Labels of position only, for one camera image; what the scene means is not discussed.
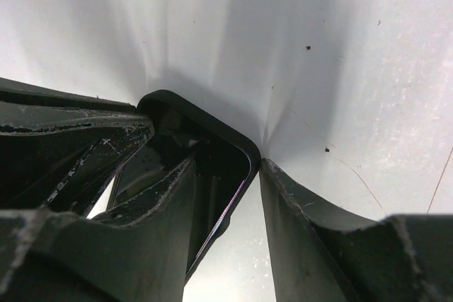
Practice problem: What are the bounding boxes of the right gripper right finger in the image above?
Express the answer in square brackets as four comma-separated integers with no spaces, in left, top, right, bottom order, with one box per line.
[259,159,452,301]

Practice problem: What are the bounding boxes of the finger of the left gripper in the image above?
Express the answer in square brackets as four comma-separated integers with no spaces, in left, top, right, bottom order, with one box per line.
[1,79,154,216]

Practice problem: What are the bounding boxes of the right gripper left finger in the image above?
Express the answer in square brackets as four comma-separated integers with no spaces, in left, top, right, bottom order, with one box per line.
[1,158,196,301]

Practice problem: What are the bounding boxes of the black smartphone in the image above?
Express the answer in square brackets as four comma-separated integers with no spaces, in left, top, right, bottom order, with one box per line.
[108,100,251,275]

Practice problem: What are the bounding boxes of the black phone case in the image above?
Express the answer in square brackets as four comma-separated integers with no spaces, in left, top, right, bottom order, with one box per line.
[136,89,262,281]

